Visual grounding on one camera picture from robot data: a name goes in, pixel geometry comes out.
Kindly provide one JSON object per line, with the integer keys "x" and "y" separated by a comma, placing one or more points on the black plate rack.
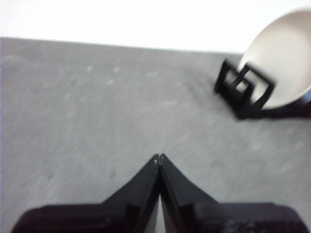
{"x": 245, "y": 109}

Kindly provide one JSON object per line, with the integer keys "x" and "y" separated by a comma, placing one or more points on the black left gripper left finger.
{"x": 116, "y": 216}

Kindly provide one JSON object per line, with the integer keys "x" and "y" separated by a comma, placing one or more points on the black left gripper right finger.
{"x": 209, "y": 216}

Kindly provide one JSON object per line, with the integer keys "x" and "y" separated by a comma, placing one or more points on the pale yellow plate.
{"x": 279, "y": 55}

